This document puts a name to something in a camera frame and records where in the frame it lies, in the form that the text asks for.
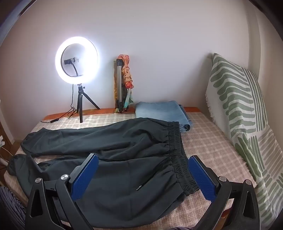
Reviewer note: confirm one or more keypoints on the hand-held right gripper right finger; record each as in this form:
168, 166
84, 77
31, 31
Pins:
202, 179

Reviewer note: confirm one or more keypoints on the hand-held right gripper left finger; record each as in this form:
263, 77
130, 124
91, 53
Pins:
85, 179

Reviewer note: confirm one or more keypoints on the dark pants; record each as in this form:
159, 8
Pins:
132, 143

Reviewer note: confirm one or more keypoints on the checked bed sheet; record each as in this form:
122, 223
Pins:
210, 143

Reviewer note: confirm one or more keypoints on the striped grey garment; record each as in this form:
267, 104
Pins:
11, 207

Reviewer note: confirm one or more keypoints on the folded blue jeans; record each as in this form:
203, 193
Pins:
159, 110

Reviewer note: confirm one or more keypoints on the orange patterned cloth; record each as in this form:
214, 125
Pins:
115, 92

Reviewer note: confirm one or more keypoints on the green striped pillow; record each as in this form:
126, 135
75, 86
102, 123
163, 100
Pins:
234, 92

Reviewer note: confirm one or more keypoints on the colourful scarf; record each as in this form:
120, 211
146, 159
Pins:
127, 75

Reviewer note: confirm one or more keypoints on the black gooseneck phone holder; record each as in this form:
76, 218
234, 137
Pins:
69, 61

